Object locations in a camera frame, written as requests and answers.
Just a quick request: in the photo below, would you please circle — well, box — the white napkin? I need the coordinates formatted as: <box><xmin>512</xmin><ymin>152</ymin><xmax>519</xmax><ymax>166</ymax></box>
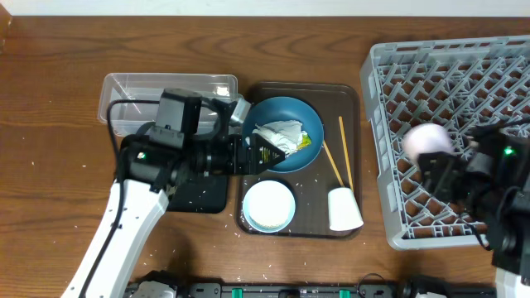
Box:
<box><xmin>253</xmin><ymin>120</ymin><xmax>305</xmax><ymax>156</ymax></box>

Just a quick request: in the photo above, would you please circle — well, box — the yellow green snack wrapper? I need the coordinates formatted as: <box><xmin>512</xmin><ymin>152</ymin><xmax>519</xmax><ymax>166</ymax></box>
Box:
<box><xmin>296</xmin><ymin>131</ymin><xmax>311</xmax><ymax>151</ymax></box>

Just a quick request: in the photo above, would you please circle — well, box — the small light blue bowl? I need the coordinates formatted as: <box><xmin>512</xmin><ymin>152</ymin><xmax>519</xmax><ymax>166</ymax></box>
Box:
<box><xmin>242</xmin><ymin>180</ymin><xmax>296</xmax><ymax>233</ymax></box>

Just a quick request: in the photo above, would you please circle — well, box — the wooden chopstick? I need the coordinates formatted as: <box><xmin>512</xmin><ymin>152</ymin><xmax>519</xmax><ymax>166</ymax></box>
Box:
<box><xmin>338</xmin><ymin>116</ymin><xmax>354</xmax><ymax>192</ymax></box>
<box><xmin>323</xmin><ymin>141</ymin><xmax>345</xmax><ymax>187</ymax></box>

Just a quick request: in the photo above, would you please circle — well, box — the white paper cup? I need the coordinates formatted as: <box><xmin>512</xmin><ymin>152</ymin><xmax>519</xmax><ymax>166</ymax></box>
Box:
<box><xmin>328</xmin><ymin>187</ymin><xmax>364</xmax><ymax>232</ymax></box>

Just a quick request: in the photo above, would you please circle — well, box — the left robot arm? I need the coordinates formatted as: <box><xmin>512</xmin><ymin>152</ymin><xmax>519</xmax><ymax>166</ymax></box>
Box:
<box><xmin>63</xmin><ymin>88</ymin><xmax>285</xmax><ymax>297</ymax></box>

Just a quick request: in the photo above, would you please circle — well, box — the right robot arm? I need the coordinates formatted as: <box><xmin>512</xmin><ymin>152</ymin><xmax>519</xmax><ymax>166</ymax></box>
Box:
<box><xmin>403</xmin><ymin>123</ymin><xmax>529</xmax><ymax>297</ymax></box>

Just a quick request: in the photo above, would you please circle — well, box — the grey dishwasher rack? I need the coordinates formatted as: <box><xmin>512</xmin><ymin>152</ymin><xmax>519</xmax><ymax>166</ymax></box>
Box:
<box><xmin>360</xmin><ymin>36</ymin><xmax>529</xmax><ymax>250</ymax></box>

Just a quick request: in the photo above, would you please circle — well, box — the blue plate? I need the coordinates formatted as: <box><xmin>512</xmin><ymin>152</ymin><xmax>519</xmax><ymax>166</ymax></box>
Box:
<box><xmin>242</xmin><ymin>96</ymin><xmax>324</xmax><ymax>173</ymax></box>

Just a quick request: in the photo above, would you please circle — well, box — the black plastic tray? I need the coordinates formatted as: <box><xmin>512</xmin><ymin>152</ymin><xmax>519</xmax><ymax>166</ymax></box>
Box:
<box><xmin>166</xmin><ymin>175</ymin><xmax>229</xmax><ymax>214</ymax></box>

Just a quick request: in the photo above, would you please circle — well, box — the brown serving tray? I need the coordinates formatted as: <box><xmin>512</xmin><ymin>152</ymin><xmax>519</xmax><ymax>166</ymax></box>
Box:
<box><xmin>234</xmin><ymin>82</ymin><xmax>362</xmax><ymax>239</ymax></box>

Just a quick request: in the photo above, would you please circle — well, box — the clear plastic bin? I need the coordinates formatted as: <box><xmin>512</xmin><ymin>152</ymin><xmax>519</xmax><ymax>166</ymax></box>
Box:
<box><xmin>99</xmin><ymin>73</ymin><xmax>242</xmax><ymax>137</ymax></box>

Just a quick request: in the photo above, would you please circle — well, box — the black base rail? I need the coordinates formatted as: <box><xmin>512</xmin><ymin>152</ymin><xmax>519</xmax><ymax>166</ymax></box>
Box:
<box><xmin>123</xmin><ymin>271</ymin><xmax>498</xmax><ymax>298</ymax></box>

